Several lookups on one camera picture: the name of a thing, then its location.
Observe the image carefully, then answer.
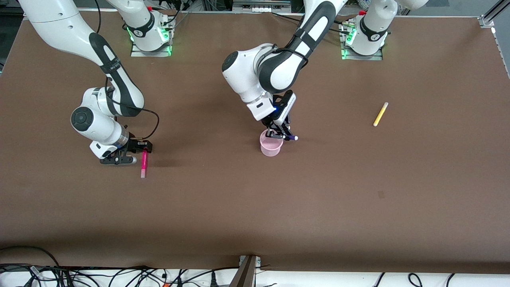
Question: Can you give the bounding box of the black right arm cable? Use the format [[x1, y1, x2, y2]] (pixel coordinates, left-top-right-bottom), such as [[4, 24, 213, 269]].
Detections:
[[94, 0, 160, 141]]

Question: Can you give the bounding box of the silver metal box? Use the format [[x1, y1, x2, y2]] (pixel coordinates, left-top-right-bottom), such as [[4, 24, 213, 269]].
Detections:
[[232, 0, 292, 12]]

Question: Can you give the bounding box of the pink mesh pen holder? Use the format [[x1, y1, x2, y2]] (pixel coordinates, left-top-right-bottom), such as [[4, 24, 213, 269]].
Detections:
[[260, 130, 284, 157]]

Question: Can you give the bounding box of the aluminium edge rail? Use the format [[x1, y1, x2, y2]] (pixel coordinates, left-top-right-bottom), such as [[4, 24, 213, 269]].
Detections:
[[492, 27, 510, 78]]

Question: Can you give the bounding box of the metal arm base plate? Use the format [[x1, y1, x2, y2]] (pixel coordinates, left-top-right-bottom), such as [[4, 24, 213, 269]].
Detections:
[[131, 39, 173, 57], [341, 24, 384, 61]]

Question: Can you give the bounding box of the metal post with bracket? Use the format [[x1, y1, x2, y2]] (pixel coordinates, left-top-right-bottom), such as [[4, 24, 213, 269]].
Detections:
[[228, 255, 262, 287]]

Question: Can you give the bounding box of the yellow pen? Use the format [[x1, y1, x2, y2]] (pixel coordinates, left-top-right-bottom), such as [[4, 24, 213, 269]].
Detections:
[[373, 102, 389, 127]]

